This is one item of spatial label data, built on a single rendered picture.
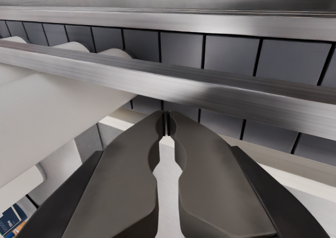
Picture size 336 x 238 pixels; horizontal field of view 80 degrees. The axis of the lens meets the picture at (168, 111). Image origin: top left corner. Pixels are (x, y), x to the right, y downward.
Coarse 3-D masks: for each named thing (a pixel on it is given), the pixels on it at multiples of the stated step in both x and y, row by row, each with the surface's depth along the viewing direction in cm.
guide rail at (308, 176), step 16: (112, 112) 19; (128, 112) 19; (240, 144) 15; (256, 160) 14; (272, 160) 14; (288, 160) 13; (304, 160) 13; (272, 176) 13; (288, 176) 13; (304, 176) 12; (320, 176) 12; (320, 192) 12
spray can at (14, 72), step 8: (64, 48) 19; (72, 48) 19; (80, 48) 20; (88, 48) 20; (0, 64) 15; (8, 64) 15; (0, 72) 14; (8, 72) 15; (16, 72) 15; (24, 72) 15; (32, 72) 16; (0, 80) 14; (8, 80) 14
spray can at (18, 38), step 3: (15, 36) 25; (18, 36) 25; (21, 36) 25; (0, 39) 24; (3, 39) 24; (6, 39) 24; (9, 39) 24; (12, 39) 24; (15, 39) 24; (18, 39) 25; (21, 39) 25; (24, 39) 25; (27, 39) 25; (21, 42) 25; (24, 42) 25; (27, 42) 25; (30, 42) 25
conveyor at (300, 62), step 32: (0, 32) 28; (32, 32) 24; (64, 32) 22; (96, 32) 19; (128, 32) 18; (160, 32) 16; (192, 32) 18; (192, 64) 16; (224, 64) 15; (256, 64) 14; (288, 64) 13; (320, 64) 12; (224, 128) 17; (256, 128) 16; (320, 160) 15
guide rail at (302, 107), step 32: (32, 64) 12; (64, 64) 11; (96, 64) 10; (128, 64) 9; (160, 64) 9; (160, 96) 9; (192, 96) 8; (224, 96) 7; (256, 96) 7; (288, 96) 6; (320, 96) 6; (288, 128) 7; (320, 128) 6
